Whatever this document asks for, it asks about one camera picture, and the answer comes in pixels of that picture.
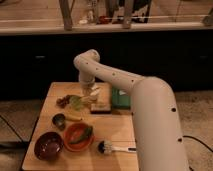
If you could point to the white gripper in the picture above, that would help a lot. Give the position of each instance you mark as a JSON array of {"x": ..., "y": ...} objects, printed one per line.
[{"x": 87, "y": 89}]

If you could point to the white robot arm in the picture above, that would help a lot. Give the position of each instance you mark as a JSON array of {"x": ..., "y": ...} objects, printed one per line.
[{"x": 156, "y": 122}]

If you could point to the white plastic cup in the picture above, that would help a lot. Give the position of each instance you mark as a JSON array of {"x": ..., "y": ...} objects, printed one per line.
[{"x": 90, "y": 96}]

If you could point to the green lettuce toy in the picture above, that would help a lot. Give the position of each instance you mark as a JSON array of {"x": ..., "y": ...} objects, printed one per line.
[{"x": 75, "y": 102}]

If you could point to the brown rectangular block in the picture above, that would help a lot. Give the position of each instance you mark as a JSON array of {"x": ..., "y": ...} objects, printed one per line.
[{"x": 99, "y": 108}]

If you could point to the dark red grapes toy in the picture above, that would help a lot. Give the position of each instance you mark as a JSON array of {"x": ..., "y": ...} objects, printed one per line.
[{"x": 62, "y": 102}]

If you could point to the green plastic container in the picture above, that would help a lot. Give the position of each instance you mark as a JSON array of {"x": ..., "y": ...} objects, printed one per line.
[{"x": 119, "y": 99}]

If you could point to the green vegetable in bowl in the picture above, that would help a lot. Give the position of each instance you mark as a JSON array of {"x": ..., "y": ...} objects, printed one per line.
[{"x": 86, "y": 134}]

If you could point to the orange bowl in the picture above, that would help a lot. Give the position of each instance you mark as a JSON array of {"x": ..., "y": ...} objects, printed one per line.
[{"x": 73, "y": 132}]

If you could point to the dark red bowl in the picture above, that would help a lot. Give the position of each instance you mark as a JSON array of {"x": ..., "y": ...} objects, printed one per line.
[{"x": 48, "y": 146}]

